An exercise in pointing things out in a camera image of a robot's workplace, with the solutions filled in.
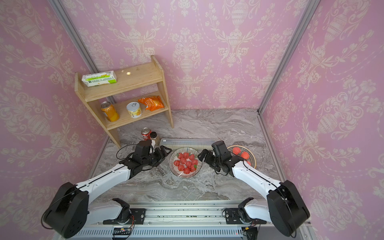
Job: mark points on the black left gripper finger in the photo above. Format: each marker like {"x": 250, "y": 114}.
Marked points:
{"x": 161, "y": 158}
{"x": 166, "y": 150}

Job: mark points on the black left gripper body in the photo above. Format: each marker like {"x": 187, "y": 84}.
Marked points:
{"x": 157, "y": 156}

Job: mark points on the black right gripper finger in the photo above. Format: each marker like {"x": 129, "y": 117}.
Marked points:
{"x": 207, "y": 168}
{"x": 203, "y": 155}

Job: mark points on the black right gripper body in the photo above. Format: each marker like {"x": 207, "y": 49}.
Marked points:
{"x": 211, "y": 159}

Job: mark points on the cream plastic wrap dispenser box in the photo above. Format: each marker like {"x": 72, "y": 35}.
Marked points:
{"x": 197, "y": 144}

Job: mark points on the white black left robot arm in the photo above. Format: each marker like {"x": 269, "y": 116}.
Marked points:
{"x": 72, "y": 207}

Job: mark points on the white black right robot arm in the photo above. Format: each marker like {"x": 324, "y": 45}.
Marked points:
{"x": 286, "y": 209}

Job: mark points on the striped plate of peaches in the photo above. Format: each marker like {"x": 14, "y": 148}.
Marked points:
{"x": 245, "y": 153}

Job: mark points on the red cola can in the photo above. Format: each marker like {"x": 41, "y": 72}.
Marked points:
{"x": 146, "y": 133}

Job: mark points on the orange snack bag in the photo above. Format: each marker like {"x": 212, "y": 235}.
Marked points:
{"x": 152, "y": 103}

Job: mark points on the white yellow tin can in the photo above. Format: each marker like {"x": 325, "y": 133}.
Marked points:
{"x": 134, "y": 109}

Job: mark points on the orange drink can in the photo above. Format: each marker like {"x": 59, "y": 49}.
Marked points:
{"x": 109, "y": 111}

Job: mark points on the wooden two-tier shelf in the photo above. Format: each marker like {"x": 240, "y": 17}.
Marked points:
{"x": 128, "y": 79}

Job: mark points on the green white carton box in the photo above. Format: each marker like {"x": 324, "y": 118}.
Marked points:
{"x": 97, "y": 79}

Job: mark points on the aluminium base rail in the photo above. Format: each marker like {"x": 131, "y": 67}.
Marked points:
{"x": 190, "y": 220}

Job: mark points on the aluminium corner frame post left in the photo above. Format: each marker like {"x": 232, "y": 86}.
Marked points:
{"x": 74, "y": 34}

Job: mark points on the aluminium corner frame post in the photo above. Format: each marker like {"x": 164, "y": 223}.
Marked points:
{"x": 290, "y": 50}
{"x": 74, "y": 34}

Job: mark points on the aluminium corner frame post right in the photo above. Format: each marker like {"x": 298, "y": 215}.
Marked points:
{"x": 290, "y": 50}

